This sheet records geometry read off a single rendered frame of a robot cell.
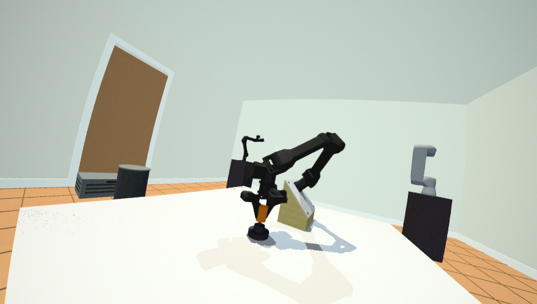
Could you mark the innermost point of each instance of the orange knob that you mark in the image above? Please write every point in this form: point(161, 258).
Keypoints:
point(262, 213)

